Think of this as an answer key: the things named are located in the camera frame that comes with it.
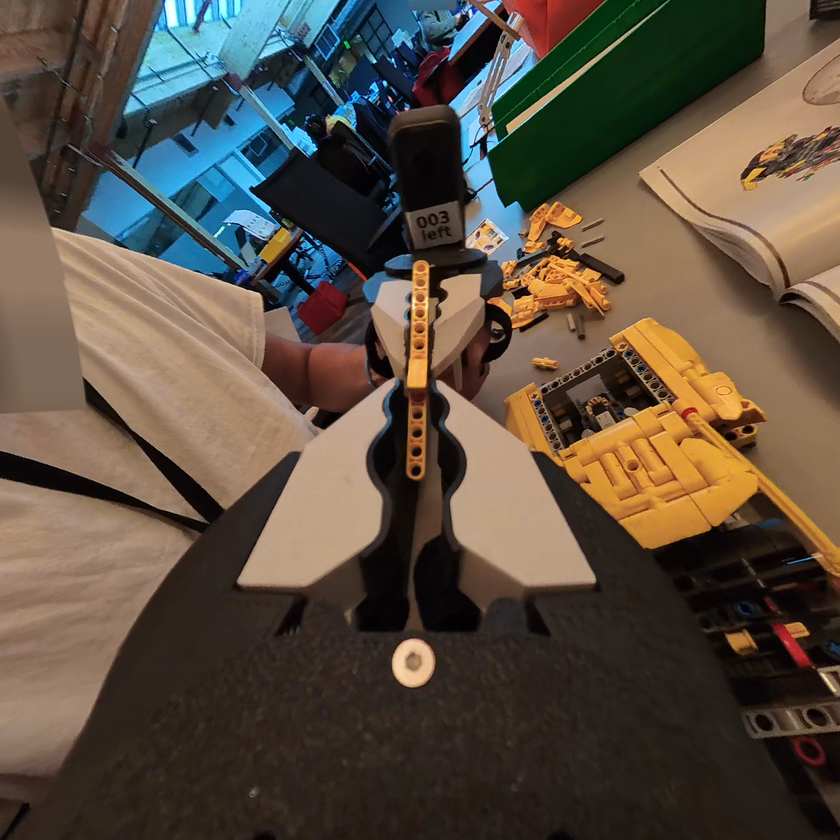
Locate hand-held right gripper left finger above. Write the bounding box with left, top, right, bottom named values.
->
left=236, top=381, right=403, bottom=630

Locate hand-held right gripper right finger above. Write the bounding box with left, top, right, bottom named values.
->
left=433, top=381, right=597, bottom=624

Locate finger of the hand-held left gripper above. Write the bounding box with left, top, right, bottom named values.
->
left=428, top=274, right=487, bottom=389
left=371, top=282, right=416, bottom=383

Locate long yellow brick beam assembly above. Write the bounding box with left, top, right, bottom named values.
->
left=403, top=260, right=434, bottom=481

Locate yellow black brick car model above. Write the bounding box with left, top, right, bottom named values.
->
left=504, top=317, right=840, bottom=840

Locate person's left hand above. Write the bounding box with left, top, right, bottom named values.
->
left=312, top=340, right=494, bottom=414

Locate red bag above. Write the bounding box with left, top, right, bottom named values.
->
left=297, top=281, right=349, bottom=336

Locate clear plastic bag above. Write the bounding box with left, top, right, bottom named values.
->
left=466, top=218, right=509, bottom=256

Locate pile of yellow brick parts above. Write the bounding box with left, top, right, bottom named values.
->
left=489, top=200, right=613, bottom=331

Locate black office chair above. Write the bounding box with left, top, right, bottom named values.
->
left=249, top=138, right=404, bottom=277

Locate orange bag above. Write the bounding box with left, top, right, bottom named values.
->
left=502, top=0, right=608, bottom=59

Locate green storage bin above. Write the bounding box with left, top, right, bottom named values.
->
left=487, top=0, right=767, bottom=212

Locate light grey garment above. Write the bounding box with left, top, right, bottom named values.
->
left=0, top=228, right=319, bottom=808

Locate open instruction booklet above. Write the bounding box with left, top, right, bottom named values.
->
left=638, top=36, right=840, bottom=345

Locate black strap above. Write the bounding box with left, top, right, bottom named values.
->
left=0, top=379, right=225, bottom=534

